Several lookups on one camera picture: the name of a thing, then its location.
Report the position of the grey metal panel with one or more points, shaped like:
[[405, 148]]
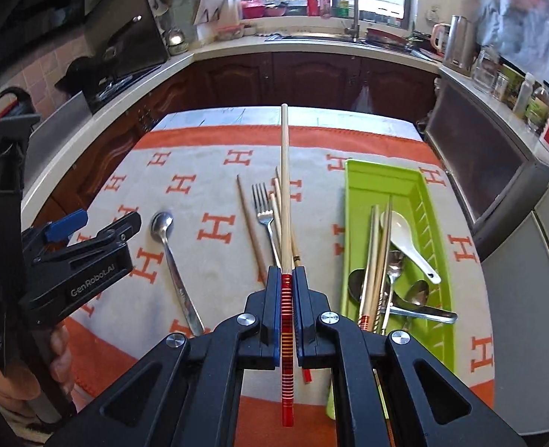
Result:
[[64, 118]]

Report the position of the white ceramic spoon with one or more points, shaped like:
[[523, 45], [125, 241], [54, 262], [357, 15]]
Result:
[[398, 230]]

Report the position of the person's left hand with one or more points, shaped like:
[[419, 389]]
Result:
[[62, 354]]

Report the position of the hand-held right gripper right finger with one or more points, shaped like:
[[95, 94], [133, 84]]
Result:
[[302, 307]]

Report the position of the beige board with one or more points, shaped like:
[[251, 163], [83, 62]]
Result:
[[211, 4]]

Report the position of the long steel spoon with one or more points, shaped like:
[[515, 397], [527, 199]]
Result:
[[162, 228]]

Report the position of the steel splash guard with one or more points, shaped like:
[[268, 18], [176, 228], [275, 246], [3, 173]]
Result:
[[155, 18]]

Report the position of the light chopstick red striped end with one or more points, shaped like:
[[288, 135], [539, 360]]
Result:
[[276, 228], [284, 172]]

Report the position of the glass jar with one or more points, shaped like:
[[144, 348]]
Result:
[[484, 72]]

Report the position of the orange and beige printed blanket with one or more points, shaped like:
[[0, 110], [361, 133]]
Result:
[[199, 158]]

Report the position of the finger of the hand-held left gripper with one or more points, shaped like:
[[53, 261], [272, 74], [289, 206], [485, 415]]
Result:
[[67, 226], [120, 230]]

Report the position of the green dish soap bottle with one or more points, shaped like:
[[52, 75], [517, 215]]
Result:
[[344, 4]]

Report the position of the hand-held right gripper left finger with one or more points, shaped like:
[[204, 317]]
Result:
[[267, 298]]

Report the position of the green label bottle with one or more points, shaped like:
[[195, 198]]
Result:
[[537, 107]]

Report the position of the tall steel electric kettle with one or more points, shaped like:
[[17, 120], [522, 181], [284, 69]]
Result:
[[458, 46]]

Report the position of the small steel kettle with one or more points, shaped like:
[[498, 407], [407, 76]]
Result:
[[176, 39]]

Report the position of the green plastic tray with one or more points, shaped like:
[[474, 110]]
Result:
[[386, 186]]

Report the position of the red pan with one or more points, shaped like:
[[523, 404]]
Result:
[[386, 35]]

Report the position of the grey cabinet appliance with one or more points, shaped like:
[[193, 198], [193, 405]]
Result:
[[479, 149]]

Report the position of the brown wooden chopstick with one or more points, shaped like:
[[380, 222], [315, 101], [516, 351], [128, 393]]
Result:
[[251, 228], [385, 251], [373, 251]]

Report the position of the steel faucet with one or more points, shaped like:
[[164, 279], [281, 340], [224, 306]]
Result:
[[354, 9]]

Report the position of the grey refrigerator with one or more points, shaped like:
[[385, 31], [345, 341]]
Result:
[[526, 312]]

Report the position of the white electric kettle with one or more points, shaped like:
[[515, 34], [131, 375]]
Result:
[[439, 37]]

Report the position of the steel fork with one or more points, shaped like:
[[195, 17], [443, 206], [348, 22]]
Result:
[[265, 216]]

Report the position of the pink plastic bowl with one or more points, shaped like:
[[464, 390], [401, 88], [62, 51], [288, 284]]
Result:
[[253, 10]]

